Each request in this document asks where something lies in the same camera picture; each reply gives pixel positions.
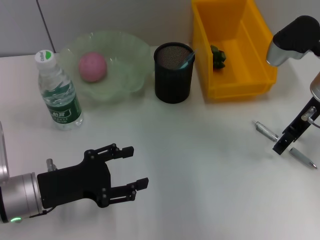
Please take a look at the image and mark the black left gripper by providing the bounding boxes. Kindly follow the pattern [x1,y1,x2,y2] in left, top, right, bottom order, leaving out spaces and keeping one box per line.
[37,143,150,210]

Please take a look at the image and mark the black mesh pen holder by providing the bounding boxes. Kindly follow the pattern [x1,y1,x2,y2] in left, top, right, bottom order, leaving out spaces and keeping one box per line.
[153,42,196,104]

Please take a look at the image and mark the pink peach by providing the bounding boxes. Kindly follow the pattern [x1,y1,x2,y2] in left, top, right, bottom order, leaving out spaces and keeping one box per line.
[78,51,108,83]

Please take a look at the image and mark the green plastic scrap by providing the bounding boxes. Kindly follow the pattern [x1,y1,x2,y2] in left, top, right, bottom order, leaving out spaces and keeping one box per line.
[209,44,227,70]

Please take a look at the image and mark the green glass fruit plate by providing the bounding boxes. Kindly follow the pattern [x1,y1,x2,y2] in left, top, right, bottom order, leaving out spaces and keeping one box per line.
[59,29,156,105]

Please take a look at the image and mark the blue scissors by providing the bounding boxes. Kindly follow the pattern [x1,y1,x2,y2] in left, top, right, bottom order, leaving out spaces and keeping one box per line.
[178,58,193,70]

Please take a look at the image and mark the right wrist camera housing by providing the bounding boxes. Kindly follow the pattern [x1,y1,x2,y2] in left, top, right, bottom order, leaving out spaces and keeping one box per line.
[265,15,320,67]

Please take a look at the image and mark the yellow plastic bin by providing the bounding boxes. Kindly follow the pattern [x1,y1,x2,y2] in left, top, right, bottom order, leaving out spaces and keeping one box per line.
[191,0,280,101]

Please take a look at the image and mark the grey white pen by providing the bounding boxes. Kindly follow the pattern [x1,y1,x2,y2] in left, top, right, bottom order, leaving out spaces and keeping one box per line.
[252,120,318,170]

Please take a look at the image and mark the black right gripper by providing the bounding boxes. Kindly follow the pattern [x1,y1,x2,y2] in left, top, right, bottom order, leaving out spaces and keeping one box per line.
[272,96,320,156]

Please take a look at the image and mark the clear green-label water bottle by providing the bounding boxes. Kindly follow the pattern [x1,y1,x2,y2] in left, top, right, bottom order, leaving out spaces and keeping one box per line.
[34,49,85,131]

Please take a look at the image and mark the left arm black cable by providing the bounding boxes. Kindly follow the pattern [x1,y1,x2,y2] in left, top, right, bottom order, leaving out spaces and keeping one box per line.
[29,158,57,218]

